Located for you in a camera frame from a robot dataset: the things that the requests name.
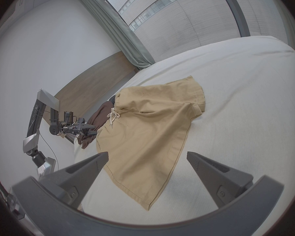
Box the long grey-green curtain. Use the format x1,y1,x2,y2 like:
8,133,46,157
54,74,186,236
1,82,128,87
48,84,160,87
72,0,156,70

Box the tan shorts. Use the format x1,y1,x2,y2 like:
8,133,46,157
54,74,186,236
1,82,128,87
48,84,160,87
95,76,206,211

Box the bed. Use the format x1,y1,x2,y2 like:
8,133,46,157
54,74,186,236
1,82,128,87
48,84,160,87
49,36,295,227

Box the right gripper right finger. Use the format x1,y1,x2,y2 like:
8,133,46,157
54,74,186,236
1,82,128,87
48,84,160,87
187,151,254,209

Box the window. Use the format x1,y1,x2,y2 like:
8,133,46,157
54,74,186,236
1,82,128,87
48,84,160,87
86,0,295,64

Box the brown garment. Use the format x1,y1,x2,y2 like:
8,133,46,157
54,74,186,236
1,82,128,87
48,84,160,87
81,100,115,149

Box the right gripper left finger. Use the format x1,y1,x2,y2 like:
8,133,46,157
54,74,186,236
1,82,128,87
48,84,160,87
40,152,109,209

